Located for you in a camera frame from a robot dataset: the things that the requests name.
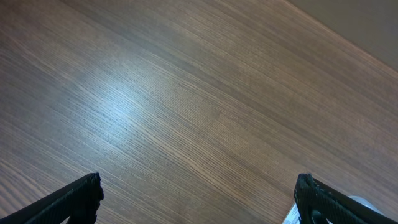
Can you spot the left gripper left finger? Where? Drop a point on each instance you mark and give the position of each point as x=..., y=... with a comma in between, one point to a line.
x=75, y=203

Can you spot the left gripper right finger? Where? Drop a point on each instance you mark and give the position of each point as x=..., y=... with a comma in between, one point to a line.
x=318, y=203

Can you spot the Hansaplast plaster box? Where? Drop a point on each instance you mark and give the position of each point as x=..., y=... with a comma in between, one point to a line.
x=293, y=214

